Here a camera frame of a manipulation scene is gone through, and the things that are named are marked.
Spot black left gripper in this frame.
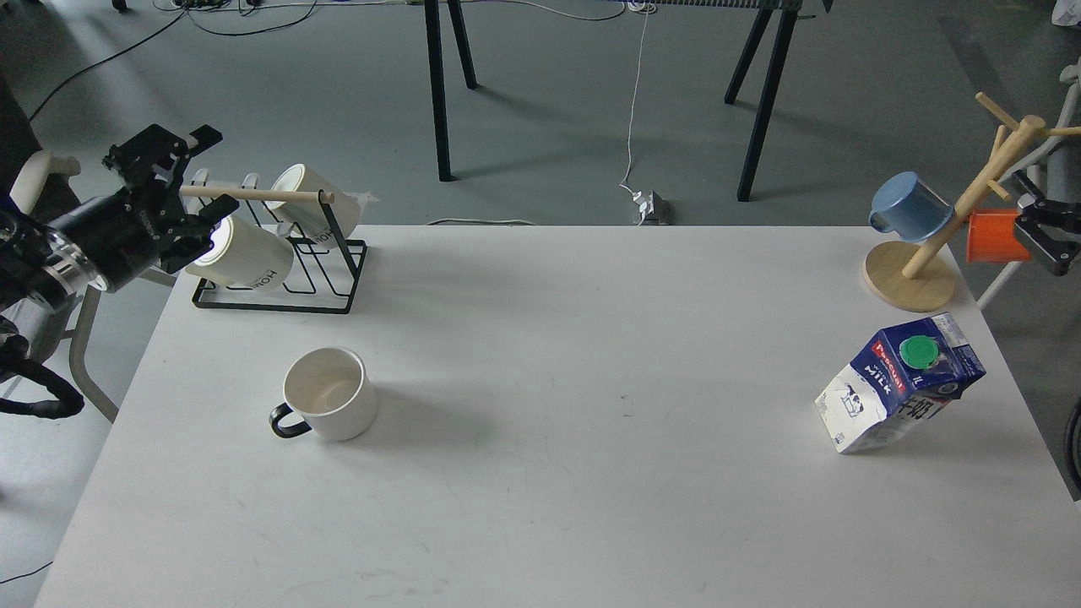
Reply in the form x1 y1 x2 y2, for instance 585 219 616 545
49 124 239 292

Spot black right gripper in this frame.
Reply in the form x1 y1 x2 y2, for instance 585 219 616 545
1010 170 1080 276

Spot blue white milk carton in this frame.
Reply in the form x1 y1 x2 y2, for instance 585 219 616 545
815 312 987 454

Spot white mug with black handle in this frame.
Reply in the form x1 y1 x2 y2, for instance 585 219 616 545
268 347 379 442

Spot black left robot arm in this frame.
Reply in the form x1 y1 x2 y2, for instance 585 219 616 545
1 124 239 312

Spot orange mug on tree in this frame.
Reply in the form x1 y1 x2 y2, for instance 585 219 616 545
965 209 1031 264

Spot white mug front on rack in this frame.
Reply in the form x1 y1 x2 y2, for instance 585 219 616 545
185 216 295 291

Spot grey office chair left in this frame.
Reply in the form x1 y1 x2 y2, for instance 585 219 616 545
3 150 119 422

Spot wooden mug tree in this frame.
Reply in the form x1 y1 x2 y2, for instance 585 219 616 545
862 92 1078 312

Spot blue mug on tree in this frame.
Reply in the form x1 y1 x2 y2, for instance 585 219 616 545
867 171 955 243

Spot black table legs left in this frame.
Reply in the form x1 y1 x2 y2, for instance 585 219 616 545
421 1 480 183

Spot black table legs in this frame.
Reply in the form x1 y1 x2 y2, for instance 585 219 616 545
421 1 480 183
725 1 802 203

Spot black table legs right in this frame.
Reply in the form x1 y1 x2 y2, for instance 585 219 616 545
725 1 802 203

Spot grey power strip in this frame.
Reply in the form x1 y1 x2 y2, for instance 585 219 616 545
633 190 673 226

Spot black wire mug rack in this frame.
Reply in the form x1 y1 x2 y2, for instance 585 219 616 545
181 174 368 315

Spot black floor cable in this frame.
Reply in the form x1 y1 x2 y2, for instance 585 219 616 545
27 0 322 121

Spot white power cable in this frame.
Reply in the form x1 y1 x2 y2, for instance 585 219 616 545
618 0 656 204

